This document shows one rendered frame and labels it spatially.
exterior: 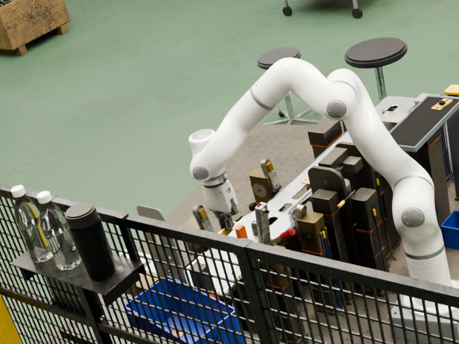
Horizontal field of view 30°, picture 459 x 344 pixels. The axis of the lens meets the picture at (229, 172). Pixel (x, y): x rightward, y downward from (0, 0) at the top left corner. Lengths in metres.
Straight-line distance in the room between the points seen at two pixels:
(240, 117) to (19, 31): 6.76
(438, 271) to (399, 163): 0.36
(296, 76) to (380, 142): 0.30
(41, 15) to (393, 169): 7.07
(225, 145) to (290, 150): 1.54
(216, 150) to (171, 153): 3.49
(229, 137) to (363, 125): 0.38
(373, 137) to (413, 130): 0.51
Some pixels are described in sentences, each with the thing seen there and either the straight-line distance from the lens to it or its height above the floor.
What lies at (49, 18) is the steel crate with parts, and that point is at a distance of 9.33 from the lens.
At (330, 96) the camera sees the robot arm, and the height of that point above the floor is 1.55.
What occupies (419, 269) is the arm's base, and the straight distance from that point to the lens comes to 2.64.
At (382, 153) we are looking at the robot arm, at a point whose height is 1.33.
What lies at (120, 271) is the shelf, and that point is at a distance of 2.04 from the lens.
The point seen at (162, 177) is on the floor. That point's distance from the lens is 5.64.
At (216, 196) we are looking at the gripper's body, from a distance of 2.63.
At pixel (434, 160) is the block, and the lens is 3.03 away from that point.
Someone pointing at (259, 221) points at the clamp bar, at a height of 1.17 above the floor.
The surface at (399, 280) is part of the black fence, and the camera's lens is 1.58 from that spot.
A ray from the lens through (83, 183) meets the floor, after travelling 5.91.
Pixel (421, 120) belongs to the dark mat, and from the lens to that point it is 3.00.
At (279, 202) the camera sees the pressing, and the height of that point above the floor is 1.00.
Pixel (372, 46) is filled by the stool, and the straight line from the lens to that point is 5.03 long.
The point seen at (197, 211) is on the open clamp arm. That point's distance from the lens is 2.84.
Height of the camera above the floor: 2.48
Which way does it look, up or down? 27 degrees down
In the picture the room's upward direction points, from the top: 15 degrees counter-clockwise
